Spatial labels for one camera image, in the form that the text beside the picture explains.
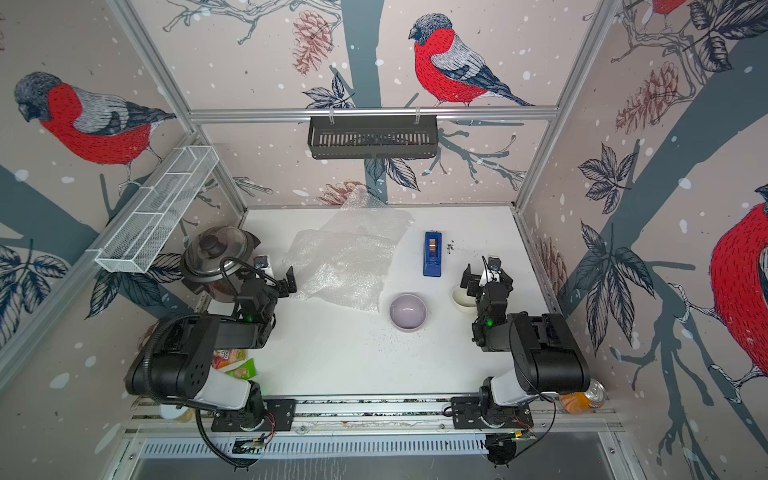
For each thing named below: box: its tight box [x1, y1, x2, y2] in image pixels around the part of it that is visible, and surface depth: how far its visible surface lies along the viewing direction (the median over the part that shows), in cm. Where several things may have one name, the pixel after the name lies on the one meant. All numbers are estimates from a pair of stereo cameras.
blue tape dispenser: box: [423, 232, 443, 278], surface depth 103 cm
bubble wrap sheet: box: [287, 186, 414, 313], surface depth 106 cm
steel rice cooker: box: [180, 226, 262, 303], surface depth 87 cm
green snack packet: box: [225, 358, 257, 381], surface depth 82 cm
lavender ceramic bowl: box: [389, 293, 428, 331], surface depth 90 cm
